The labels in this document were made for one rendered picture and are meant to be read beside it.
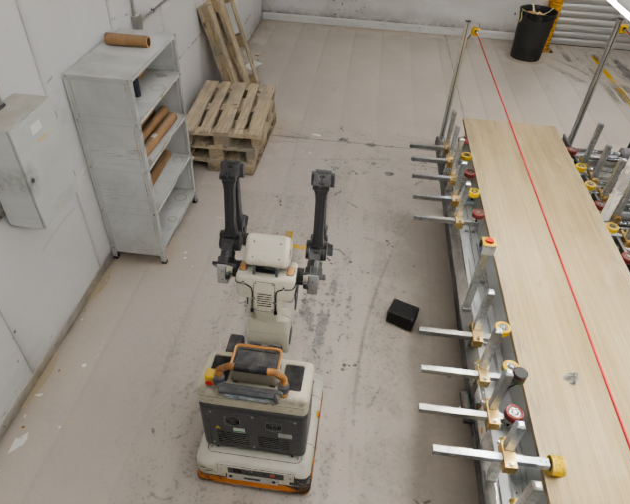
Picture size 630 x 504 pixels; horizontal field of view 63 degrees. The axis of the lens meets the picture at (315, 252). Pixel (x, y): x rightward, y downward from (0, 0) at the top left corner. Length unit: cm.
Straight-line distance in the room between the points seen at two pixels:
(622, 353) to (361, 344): 164
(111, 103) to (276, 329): 187
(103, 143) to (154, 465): 211
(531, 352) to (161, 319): 251
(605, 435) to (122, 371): 280
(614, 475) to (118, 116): 333
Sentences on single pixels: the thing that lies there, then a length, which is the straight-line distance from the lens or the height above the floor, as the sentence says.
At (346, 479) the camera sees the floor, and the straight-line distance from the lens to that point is 321.
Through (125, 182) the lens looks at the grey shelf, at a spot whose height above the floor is 77.
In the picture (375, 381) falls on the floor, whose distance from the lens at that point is 357.
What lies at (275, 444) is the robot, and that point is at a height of 40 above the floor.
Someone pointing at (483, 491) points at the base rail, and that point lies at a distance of 255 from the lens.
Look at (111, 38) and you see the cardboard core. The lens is 410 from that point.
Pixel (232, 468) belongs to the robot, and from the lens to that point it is 296.
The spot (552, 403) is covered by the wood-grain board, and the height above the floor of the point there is 90.
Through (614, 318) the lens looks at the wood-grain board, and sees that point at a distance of 319.
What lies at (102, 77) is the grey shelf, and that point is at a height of 155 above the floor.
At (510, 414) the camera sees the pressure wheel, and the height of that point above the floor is 91.
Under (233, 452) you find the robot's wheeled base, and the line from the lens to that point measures 296.
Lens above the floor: 290
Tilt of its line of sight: 41 degrees down
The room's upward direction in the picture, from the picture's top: 3 degrees clockwise
